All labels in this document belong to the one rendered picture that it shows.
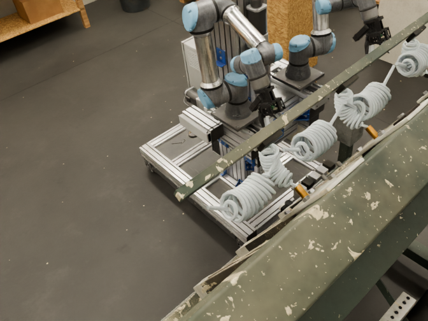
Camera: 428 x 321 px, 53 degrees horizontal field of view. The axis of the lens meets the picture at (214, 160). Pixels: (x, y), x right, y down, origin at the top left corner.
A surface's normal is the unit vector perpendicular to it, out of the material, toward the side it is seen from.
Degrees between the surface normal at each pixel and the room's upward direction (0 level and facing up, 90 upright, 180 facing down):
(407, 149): 30
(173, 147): 0
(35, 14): 90
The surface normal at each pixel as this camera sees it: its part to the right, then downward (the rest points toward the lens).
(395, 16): -0.75, 0.51
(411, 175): 0.26, -0.39
